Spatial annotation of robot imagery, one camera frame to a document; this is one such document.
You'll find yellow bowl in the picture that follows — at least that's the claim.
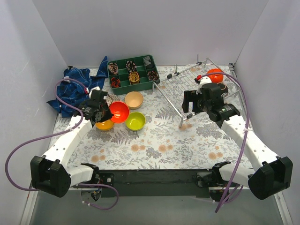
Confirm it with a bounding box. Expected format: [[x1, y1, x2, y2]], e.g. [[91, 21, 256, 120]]
[[95, 120, 114, 131]]

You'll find brown patterned white bowl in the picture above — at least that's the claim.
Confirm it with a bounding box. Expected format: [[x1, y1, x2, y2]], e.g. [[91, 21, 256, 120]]
[[106, 94, 120, 106]]

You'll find orange bowl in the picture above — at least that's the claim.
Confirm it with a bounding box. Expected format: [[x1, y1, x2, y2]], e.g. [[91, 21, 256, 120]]
[[109, 101, 130, 123], [207, 68, 224, 83]]

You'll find beige bowl with drawing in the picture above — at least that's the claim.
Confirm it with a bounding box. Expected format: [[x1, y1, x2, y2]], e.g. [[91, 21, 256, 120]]
[[124, 91, 143, 110]]

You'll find lime green bowl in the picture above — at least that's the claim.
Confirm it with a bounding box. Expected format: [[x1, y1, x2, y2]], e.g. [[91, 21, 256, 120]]
[[125, 112, 146, 131]]

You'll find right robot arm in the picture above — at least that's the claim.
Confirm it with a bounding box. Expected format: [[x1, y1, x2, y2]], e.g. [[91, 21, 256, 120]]
[[182, 83, 293, 200]]

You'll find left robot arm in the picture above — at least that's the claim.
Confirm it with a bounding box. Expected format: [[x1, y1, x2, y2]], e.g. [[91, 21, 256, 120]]
[[30, 89, 113, 197]]

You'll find metal dish rack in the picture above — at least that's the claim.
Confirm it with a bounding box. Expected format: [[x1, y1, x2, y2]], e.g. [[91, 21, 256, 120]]
[[152, 56, 237, 128]]

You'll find black brown bowl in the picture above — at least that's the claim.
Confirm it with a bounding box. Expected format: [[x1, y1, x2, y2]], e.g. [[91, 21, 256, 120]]
[[217, 82, 229, 98]]

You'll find blue plaid cloth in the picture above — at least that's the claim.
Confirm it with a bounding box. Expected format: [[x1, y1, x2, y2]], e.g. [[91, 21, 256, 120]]
[[47, 56, 108, 118]]

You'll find red black ties bottom left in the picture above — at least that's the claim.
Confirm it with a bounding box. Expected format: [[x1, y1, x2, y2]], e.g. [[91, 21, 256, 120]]
[[110, 77, 120, 88]]

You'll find floral table mat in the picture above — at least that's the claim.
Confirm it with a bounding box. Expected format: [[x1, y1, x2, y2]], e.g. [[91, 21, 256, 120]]
[[44, 65, 261, 170]]

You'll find brown ties bottom right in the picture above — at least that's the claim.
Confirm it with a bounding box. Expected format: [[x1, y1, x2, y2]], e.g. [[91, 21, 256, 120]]
[[147, 71, 159, 81]]

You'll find green compartment tray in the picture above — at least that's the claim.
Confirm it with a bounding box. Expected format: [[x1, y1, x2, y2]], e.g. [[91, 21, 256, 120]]
[[107, 55, 160, 95]]

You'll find yellow ties bottom middle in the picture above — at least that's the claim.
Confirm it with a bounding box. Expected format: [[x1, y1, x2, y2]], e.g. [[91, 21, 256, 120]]
[[128, 71, 140, 85]]

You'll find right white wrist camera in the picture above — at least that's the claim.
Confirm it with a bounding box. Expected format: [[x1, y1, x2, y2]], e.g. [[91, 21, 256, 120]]
[[195, 75, 212, 94]]

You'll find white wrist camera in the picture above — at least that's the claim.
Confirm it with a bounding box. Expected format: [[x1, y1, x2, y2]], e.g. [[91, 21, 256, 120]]
[[195, 75, 212, 94], [89, 86, 101, 95]]

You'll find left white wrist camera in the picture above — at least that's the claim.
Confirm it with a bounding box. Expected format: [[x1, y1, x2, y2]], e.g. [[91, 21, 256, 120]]
[[89, 86, 101, 95]]

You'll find hair ties top left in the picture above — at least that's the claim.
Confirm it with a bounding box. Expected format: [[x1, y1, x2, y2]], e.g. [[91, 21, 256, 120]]
[[108, 61, 119, 74]]

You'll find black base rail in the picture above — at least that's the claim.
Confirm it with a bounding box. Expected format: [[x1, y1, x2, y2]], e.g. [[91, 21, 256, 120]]
[[96, 169, 227, 201]]

